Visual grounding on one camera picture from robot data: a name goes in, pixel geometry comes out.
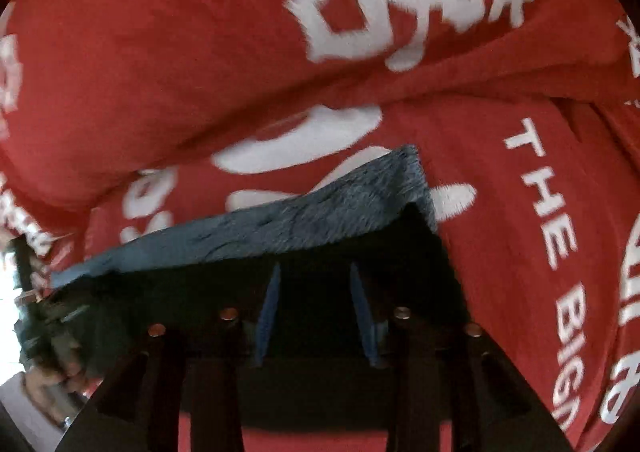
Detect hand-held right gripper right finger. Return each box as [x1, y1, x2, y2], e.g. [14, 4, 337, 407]
[349, 262, 573, 452]

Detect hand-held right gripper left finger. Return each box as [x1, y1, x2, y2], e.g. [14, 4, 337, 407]
[55, 262, 282, 452]

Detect black and grey pants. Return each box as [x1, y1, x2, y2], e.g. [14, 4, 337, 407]
[50, 145, 473, 435]

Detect person's left forearm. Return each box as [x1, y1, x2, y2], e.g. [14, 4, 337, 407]
[0, 374, 63, 443]

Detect person's left hand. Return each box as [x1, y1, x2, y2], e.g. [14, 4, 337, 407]
[24, 364, 88, 413]

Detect red printed blanket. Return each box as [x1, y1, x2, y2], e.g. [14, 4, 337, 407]
[0, 0, 640, 452]

